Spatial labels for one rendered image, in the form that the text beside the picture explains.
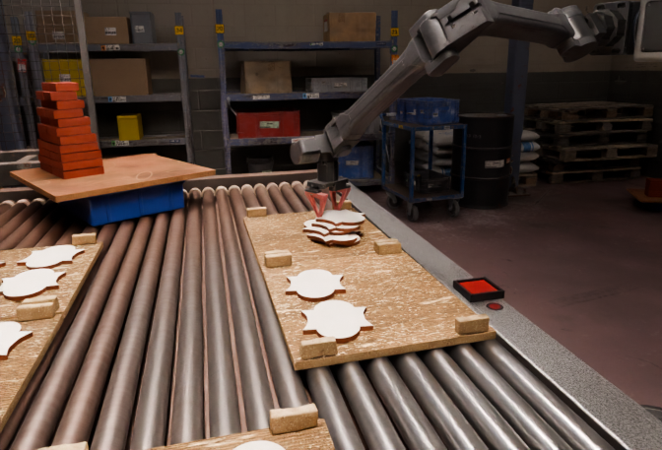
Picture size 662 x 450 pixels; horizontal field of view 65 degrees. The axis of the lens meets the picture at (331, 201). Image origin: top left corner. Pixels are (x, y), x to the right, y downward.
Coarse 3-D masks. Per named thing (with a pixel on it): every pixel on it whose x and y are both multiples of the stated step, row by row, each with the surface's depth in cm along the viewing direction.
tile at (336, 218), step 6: (330, 210) 143; (336, 210) 143; (342, 210) 143; (324, 216) 137; (330, 216) 137; (336, 216) 137; (342, 216) 137; (348, 216) 137; (354, 216) 137; (360, 216) 137; (318, 222) 136; (324, 222) 135; (330, 222) 134; (336, 222) 132; (342, 222) 133; (348, 222) 132; (354, 222) 132; (360, 222) 133
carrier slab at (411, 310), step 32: (352, 256) 122; (384, 256) 122; (288, 288) 106; (352, 288) 105; (384, 288) 105; (416, 288) 105; (288, 320) 92; (384, 320) 92; (416, 320) 92; (448, 320) 91; (352, 352) 82; (384, 352) 83
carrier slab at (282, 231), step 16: (352, 208) 163; (256, 224) 149; (272, 224) 148; (288, 224) 148; (368, 224) 147; (256, 240) 134; (272, 240) 134; (288, 240) 134; (304, 240) 134; (368, 240) 133; (256, 256) 124; (304, 256) 123; (320, 256) 123; (336, 256) 123
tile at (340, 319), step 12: (336, 300) 97; (312, 312) 93; (324, 312) 93; (336, 312) 93; (348, 312) 93; (360, 312) 93; (312, 324) 89; (324, 324) 88; (336, 324) 88; (348, 324) 88; (360, 324) 88; (324, 336) 85; (336, 336) 85; (348, 336) 85
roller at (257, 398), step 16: (224, 192) 194; (224, 208) 172; (224, 224) 155; (224, 240) 142; (240, 256) 132; (240, 272) 119; (240, 288) 110; (240, 304) 102; (240, 320) 96; (240, 336) 91; (256, 336) 91; (240, 352) 86; (256, 352) 86; (240, 368) 83; (256, 368) 81; (256, 384) 76; (256, 400) 73; (272, 400) 75; (256, 416) 70
